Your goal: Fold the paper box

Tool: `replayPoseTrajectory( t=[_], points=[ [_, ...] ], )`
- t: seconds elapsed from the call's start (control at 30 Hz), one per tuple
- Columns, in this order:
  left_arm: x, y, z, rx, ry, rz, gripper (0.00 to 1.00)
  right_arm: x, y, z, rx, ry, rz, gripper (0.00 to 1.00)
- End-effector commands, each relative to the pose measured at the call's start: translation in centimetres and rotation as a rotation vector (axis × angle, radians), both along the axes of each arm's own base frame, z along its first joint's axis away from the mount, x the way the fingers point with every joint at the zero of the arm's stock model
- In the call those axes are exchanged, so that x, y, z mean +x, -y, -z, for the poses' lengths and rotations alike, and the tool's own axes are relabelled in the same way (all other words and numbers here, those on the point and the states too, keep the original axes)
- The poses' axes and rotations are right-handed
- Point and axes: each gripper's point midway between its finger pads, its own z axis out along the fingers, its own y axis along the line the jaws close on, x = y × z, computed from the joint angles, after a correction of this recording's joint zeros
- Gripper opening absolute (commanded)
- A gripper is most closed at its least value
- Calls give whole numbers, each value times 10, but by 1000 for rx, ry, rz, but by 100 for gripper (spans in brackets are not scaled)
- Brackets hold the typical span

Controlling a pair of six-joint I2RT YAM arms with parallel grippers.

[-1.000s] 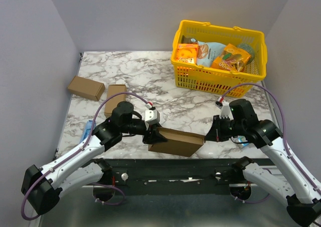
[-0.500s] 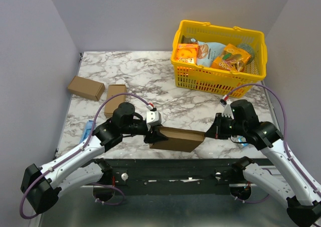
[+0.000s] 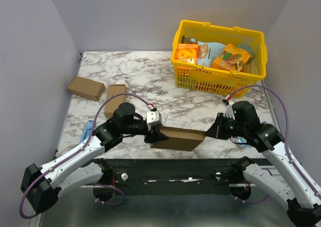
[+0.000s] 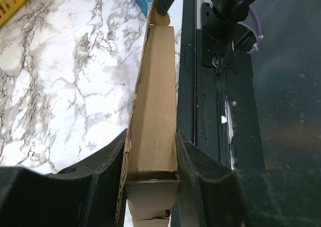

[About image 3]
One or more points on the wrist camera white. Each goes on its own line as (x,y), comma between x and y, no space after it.
(153,118)
(229,113)

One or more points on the orange Daddy snack box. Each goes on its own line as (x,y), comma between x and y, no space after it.
(187,53)

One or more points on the dark brown snack packet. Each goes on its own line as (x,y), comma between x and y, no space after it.
(186,40)

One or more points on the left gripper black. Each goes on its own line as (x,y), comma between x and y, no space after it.
(156,136)

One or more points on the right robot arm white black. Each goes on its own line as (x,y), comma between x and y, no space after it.
(298,193)

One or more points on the yellow plastic shopping basket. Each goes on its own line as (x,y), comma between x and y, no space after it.
(194,77)

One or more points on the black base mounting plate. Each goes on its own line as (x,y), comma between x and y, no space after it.
(171,176)

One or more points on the orange snack bag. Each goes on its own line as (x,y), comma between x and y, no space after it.
(231,59)

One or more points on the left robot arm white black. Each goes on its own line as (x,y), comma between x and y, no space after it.
(41,186)

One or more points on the green scouring pad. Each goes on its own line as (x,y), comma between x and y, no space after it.
(248,49)

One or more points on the light blue snack bag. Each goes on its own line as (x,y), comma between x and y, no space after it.
(208,52)

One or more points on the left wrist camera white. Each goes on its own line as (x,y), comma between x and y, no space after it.
(153,118)

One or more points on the folded cardboard box upright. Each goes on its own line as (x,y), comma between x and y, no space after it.
(114,103)

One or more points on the blue box right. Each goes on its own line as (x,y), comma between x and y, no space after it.
(241,141)

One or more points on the blue box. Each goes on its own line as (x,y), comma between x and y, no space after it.
(86,130)
(241,141)

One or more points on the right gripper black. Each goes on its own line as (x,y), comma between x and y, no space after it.
(219,127)

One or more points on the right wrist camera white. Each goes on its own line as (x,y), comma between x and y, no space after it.
(229,113)

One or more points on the cardboard box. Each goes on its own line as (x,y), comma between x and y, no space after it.
(86,88)
(114,103)
(179,139)

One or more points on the blue box left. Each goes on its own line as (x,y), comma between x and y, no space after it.
(86,130)

